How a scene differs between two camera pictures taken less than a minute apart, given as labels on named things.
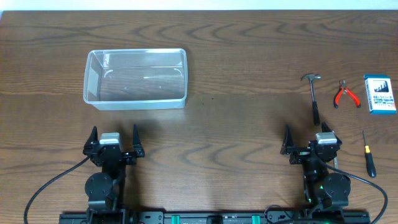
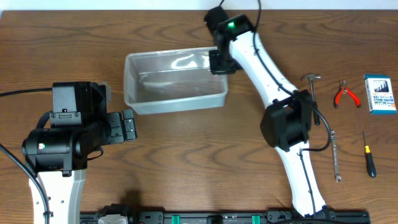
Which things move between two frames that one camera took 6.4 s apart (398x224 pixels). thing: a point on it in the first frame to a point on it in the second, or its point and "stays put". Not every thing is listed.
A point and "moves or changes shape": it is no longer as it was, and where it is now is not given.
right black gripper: [301, 154] to [222, 62]
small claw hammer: [311, 78] stays put
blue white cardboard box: [380, 93] stays put
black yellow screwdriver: [369, 160] stays put
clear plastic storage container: [136, 79] moves or changes shape
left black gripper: [126, 155] to [115, 127]
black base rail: [214, 218] stays put
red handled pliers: [342, 88] stays put
